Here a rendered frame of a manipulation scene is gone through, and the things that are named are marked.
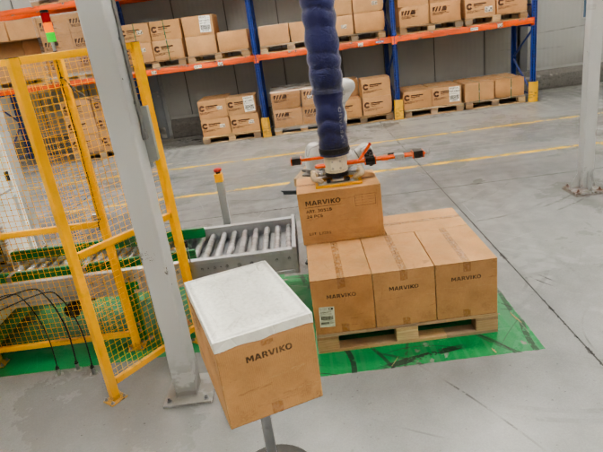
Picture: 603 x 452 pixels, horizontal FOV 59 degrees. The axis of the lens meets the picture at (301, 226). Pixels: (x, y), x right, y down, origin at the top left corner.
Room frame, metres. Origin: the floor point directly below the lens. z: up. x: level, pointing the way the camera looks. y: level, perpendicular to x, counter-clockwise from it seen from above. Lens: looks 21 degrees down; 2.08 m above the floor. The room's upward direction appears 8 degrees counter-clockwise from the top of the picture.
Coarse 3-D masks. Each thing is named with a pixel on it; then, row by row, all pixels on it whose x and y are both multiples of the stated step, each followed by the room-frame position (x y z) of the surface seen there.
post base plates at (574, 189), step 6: (588, 174) 5.37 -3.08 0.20; (576, 180) 5.43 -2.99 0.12; (588, 180) 5.36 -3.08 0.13; (594, 180) 5.43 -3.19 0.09; (564, 186) 5.54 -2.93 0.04; (570, 186) 5.44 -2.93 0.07; (576, 186) 5.43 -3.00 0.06; (588, 186) 5.35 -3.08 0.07; (594, 186) 5.42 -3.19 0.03; (570, 192) 5.39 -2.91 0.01; (576, 192) 5.30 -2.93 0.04; (582, 192) 5.28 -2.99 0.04; (588, 192) 5.26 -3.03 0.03; (594, 192) 5.26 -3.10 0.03; (600, 192) 5.26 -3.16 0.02
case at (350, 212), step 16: (368, 176) 3.87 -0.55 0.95; (304, 192) 3.69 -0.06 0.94; (320, 192) 3.66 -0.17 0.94; (336, 192) 3.66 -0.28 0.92; (352, 192) 3.65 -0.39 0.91; (368, 192) 3.65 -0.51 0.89; (304, 208) 3.67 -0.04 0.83; (320, 208) 3.66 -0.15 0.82; (336, 208) 3.66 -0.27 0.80; (352, 208) 3.65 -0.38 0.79; (368, 208) 3.65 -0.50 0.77; (304, 224) 3.67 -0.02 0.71; (320, 224) 3.66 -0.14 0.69; (336, 224) 3.66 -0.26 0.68; (352, 224) 3.65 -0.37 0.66; (368, 224) 3.65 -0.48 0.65; (304, 240) 3.67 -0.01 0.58; (320, 240) 3.66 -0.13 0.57; (336, 240) 3.66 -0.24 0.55
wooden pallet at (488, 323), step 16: (448, 320) 3.04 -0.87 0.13; (480, 320) 3.04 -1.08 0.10; (496, 320) 3.04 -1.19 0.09; (320, 336) 3.06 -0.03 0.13; (336, 336) 3.06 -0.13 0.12; (384, 336) 3.13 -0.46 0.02; (400, 336) 3.05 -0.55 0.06; (416, 336) 3.05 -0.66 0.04; (432, 336) 3.05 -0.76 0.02; (448, 336) 3.04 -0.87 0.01; (320, 352) 3.06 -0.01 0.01
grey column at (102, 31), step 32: (96, 0) 2.78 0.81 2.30; (96, 32) 2.78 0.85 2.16; (96, 64) 2.79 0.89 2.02; (128, 64) 2.91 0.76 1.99; (128, 96) 2.84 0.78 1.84; (128, 128) 2.78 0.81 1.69; (128, 160) 2.78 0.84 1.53; (128, 192) 2.79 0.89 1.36; (160, 224) 2.86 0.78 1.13; (160, 256) 2.78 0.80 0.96; (160, 288) 2.78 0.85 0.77; (160, 320) 2.79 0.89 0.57; (192, 352) 2.89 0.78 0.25; (192, 384) 2.78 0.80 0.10
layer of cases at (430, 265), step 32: (384, 224) 3.86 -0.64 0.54; (416, 224) 3.77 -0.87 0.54; (448, 224) 3.69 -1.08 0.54; (320, 256) 3.42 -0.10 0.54; (352, 256) 3.35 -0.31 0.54; (384, 256) 3.28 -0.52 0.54; (416, 256) 3.21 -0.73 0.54; (448, 256) 3.15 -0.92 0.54; (480, 256) 3.08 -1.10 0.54; (320, 288) 3.07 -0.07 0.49; (352, 288) 3.06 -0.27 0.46; (384, 288) 3.06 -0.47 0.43; (416, 288) 3.05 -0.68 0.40; (448, 288) 3.05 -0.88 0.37; (480, 288) 3.04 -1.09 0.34; (320, 320) 3.07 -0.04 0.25; (352, 320) 3.06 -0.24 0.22; (384, 320) 3.06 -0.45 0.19; (416, 320) 3.05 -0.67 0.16
